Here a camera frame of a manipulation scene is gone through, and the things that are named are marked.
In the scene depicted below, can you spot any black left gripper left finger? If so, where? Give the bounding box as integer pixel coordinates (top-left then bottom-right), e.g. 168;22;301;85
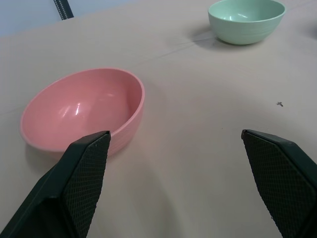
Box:
0;130;111;238

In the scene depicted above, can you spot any green bowl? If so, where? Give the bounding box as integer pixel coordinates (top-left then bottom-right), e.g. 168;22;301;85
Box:
208;0;286;46

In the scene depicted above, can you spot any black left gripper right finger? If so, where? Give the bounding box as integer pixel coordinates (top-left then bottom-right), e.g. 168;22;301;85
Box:
241;129;317;238

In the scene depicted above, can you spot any black perforated metal strut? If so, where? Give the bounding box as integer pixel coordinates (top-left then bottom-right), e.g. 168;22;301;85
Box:
53;0;74;21

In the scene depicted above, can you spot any pink bowl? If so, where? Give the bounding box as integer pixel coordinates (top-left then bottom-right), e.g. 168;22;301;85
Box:
20;67;146;157

